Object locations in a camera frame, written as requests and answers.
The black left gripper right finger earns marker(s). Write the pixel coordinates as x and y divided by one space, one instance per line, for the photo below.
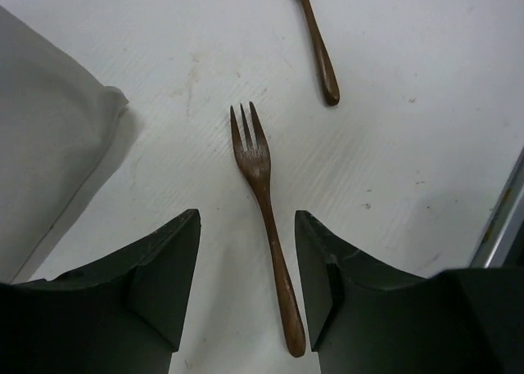
365 316

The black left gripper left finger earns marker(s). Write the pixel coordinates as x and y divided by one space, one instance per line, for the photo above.
123 313

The brown wooden fork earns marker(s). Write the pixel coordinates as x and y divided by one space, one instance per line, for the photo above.
253 159

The grey cloth placemat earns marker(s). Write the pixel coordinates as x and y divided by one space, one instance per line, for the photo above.
57 122

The brown wooden spoon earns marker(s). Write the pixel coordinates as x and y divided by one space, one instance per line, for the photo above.
326 74

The right aluminium frame rail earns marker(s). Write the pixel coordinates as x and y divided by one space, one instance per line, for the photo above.
502 241

